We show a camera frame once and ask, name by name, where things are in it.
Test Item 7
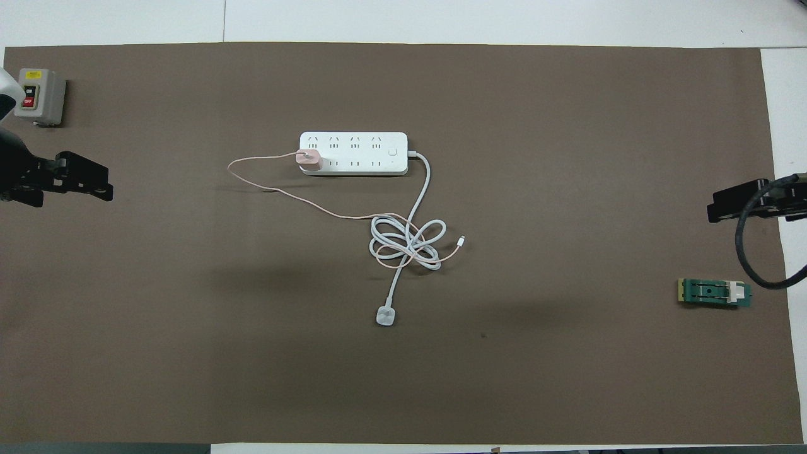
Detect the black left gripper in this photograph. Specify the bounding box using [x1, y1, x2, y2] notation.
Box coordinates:
[0, 126, 114, 207]

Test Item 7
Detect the pink charging cable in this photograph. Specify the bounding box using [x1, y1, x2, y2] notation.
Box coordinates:
[227, 151, 466, 269]

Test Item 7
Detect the brown table mat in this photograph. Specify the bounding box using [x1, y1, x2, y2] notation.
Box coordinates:
[0, 42, 803, 445]

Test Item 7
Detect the grey on-off switch box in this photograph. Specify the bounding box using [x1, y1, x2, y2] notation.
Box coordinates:
[14, 68, 67, 128]

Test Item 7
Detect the white power cord with plug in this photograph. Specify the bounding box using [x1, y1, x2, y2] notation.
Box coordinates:
[369, 150, 448, 327]

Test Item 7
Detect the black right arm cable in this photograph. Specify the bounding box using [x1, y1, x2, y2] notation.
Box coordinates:
[734, 173, 807, 291]

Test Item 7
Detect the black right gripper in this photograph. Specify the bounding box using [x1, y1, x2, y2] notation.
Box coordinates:
[707, 173, 807, 223]

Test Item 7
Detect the white power strip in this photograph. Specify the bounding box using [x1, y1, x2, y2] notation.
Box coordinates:
[299, 131, 409, 177]

